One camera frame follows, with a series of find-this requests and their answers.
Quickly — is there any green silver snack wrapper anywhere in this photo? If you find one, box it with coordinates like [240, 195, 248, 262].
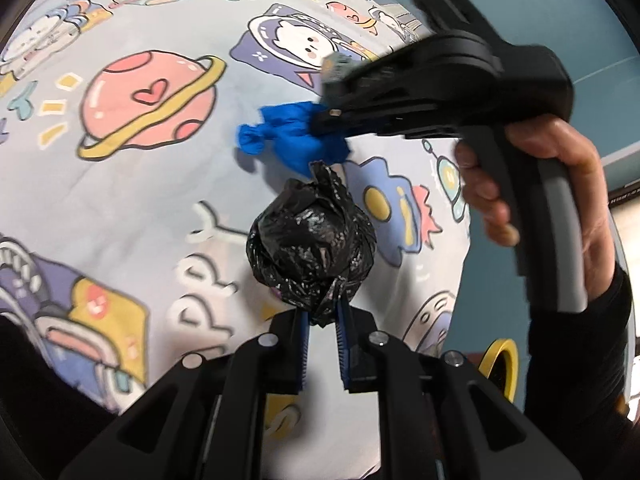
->
[320, 52, 362, 84]

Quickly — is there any person's right hand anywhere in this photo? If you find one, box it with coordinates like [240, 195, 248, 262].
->
[454, 116, 615, 300]

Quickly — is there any cartoon space bed sheet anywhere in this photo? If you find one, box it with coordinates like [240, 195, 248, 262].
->
[0, 0, 474, 480]

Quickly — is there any yellow rimmed trash bin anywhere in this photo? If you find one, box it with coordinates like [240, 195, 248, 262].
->
[477, 338, 520, 403]

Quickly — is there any blue plastic bag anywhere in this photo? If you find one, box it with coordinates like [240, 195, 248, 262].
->
[236, 101, 350, 178]

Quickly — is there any black sleeved right forearm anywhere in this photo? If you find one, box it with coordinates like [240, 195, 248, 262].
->
[524, 266, 639, 479]

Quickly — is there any round black plastic bag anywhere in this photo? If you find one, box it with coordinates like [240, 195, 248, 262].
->
[246, 162, 376, 326]

